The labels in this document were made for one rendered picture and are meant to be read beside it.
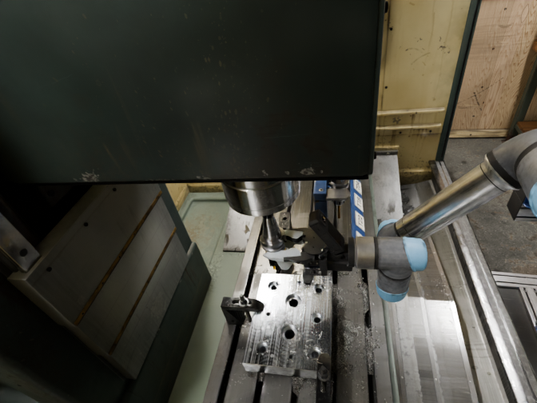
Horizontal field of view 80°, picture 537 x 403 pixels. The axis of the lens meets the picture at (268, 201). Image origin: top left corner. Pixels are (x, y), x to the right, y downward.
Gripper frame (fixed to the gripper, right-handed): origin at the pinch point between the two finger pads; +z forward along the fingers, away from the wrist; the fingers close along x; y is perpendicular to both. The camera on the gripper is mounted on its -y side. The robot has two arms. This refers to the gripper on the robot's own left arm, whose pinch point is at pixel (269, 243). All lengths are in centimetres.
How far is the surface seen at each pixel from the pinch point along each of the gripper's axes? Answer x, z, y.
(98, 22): -13, 11, -53
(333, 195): 23.9, -14.9, 4.8
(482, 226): 132, -117, 126
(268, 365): -17.8, 1.5, 27.6
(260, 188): -7.6, -3.1, -23.4
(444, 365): -1, -49, 54
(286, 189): -5.2, -7.1, -21.1
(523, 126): 228, -171, 101
